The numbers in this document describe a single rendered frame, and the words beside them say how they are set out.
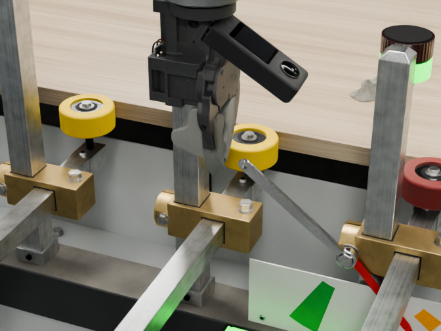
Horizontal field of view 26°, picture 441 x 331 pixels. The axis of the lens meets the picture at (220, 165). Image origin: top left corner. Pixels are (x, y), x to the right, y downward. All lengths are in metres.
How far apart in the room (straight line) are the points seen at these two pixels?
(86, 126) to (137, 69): 0.19
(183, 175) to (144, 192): 0.33
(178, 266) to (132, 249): 0.44
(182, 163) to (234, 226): 0.10
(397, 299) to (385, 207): 0.12
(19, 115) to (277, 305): 0.42
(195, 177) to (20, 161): 0.26
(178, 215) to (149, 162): 0.28
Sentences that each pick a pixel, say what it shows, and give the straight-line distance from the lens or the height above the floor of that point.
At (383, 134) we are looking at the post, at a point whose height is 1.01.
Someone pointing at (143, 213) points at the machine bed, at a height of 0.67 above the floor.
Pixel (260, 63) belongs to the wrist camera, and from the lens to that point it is 1.01.
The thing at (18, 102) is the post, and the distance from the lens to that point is 1.29.
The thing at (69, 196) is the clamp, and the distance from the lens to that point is 1.31.
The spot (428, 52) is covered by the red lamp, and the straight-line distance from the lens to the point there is 1.10.
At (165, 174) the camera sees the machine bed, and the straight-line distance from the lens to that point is 1.51.
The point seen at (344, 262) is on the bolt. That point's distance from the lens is 1.16.
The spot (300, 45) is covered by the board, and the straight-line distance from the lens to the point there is 1.60.
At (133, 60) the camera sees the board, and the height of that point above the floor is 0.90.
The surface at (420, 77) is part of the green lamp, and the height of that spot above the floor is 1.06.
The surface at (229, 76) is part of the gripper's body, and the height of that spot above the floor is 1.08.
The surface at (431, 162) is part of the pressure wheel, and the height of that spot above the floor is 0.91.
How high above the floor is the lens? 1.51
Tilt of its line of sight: 30 degrees down
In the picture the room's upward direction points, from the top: straight up
